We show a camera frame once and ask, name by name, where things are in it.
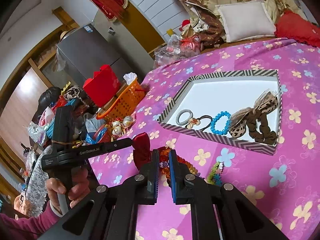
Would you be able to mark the orange plastic basket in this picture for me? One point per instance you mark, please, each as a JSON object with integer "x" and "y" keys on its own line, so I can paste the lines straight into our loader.
{"x": 125, "y": 103}

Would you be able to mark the grey refrigerator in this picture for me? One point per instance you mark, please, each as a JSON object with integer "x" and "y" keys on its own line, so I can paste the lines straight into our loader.
{"x": 82, "y": 51}

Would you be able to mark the white tissue in basket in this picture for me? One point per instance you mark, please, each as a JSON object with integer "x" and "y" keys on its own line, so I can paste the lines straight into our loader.
{"x": 130, "y": 77}

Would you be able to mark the red gift box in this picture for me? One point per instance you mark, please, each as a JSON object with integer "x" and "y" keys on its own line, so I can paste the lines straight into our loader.
{"x": 103, "y": 86}

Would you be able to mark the leopard print bow scrunchie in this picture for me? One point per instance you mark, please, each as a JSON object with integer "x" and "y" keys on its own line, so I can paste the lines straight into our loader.
{"x": 254, "y": 119}

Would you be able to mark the red satin bow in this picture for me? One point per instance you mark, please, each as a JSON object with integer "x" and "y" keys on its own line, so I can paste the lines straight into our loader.
{"x": 141, "y": 150}

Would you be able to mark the red cushion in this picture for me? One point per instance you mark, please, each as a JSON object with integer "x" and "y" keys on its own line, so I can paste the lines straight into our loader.
{"x": 293, "y": 26}

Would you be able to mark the maroon sleeve forearm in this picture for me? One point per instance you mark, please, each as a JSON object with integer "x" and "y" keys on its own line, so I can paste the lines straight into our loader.
{"x": 28, "y": 228}

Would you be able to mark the wrapped candy ball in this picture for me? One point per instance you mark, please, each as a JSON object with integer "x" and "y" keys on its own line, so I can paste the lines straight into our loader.
{"x": 116, "y": 129}
{"x": 128, "y": 121}

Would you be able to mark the white small pillow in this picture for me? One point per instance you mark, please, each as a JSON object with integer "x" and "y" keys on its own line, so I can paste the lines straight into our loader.
{"x": 246, "y": 21}

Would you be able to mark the clear plastic bag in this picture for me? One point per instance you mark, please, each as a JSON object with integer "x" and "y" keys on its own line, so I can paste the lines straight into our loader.
{"x": 177, "y": 48}

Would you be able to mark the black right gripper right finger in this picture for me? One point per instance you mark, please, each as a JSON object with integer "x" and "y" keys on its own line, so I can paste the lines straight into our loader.
{"x": 218, "y": 212}

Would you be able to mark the pink floral bedsheet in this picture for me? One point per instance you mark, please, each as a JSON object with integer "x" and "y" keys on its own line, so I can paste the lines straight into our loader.
{"x": 285, "y": 186}

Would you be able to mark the striped hexagonal white tray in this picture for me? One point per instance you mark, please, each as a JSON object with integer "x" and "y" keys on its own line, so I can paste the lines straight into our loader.
{"x": 204, "y": 104}

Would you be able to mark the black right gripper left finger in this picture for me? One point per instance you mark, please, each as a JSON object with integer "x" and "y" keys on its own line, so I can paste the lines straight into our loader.
{"x": 110, "y": 212}

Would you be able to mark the person's left hand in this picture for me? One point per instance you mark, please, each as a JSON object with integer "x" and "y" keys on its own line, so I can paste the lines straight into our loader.
{"x": 76, "y": 194}

